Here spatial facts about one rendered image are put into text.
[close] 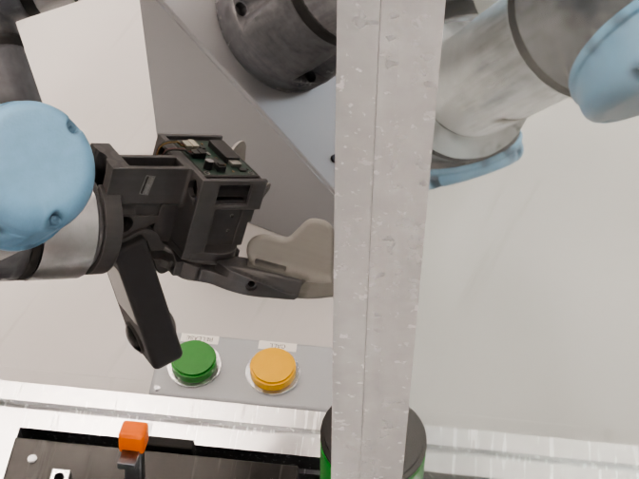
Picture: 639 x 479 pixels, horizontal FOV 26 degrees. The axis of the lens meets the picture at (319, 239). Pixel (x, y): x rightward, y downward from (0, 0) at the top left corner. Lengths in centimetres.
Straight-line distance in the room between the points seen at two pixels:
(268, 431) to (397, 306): 71
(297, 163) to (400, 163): 92
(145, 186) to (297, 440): 34
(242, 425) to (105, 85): 56
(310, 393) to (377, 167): 77
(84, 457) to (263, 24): 42
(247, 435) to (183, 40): 38
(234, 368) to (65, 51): 57
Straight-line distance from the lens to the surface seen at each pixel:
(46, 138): 77
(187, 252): 95
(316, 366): 122
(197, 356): 122
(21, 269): 90
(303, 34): 128
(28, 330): 140
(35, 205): 76
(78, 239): 90
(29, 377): 136
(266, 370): 121
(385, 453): 57
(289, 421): 119
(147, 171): 92
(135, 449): 106
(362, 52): 40
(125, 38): 167
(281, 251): 97
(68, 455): 118
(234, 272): 95
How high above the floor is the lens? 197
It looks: 50 degrees down
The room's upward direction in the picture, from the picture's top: straight up
